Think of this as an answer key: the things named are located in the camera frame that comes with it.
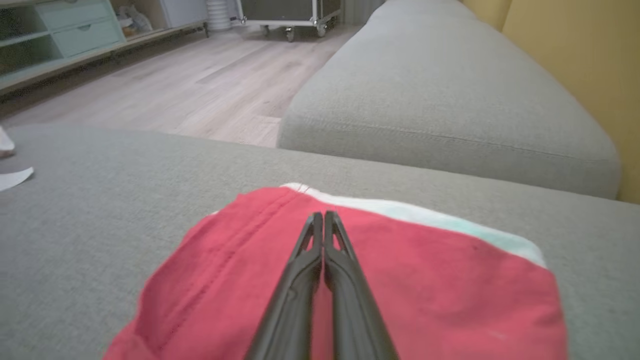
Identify grey TV cabinet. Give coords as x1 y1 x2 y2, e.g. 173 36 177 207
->
0 0 210 97

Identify red Bulls 23 jersey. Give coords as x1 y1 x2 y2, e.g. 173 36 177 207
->
0 125 35 192

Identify red shorts with white trim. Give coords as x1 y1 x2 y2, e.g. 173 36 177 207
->
102 182 569 360

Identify black wheeled flight case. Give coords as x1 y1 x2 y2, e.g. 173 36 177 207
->
237 0 344 43

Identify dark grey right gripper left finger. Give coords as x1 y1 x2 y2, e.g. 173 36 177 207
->
245 211 325 360

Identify white ribbed cylinder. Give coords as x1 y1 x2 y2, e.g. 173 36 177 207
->
205 0 232 32

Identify mint green cabinet drawer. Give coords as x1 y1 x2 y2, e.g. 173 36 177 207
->
52 19 126 59
35 0 114 31

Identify grey plush toy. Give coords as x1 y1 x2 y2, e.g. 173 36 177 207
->
115 4 154 37

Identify grey and yellow sofa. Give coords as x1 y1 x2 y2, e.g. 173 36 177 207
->
0 0 640 360

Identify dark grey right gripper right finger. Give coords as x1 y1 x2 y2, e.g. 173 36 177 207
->
324 210 401 360

